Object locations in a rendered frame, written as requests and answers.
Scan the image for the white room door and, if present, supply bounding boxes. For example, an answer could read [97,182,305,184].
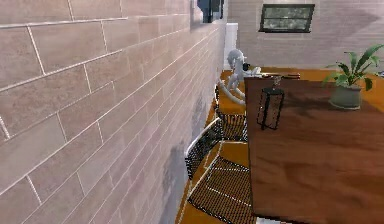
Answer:
[223,22,239,70]

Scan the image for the brown wooden table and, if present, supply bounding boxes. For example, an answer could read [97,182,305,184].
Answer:
[243,75,384,224]

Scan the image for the dark framed window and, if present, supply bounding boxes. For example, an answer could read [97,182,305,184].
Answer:
[258,3,316,34]

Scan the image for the green plant in grey pot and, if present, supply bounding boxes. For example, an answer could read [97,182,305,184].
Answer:
[321,43,384,111]

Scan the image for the black wire mesh chair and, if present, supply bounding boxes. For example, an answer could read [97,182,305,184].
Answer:
[214,85,249,143]
[184,117,258,224]

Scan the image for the black wire lantern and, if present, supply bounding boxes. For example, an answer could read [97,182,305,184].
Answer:
[256,87,286,131]

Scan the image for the dark framed wall picture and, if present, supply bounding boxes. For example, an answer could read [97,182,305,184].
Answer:
[196,0,225,24]

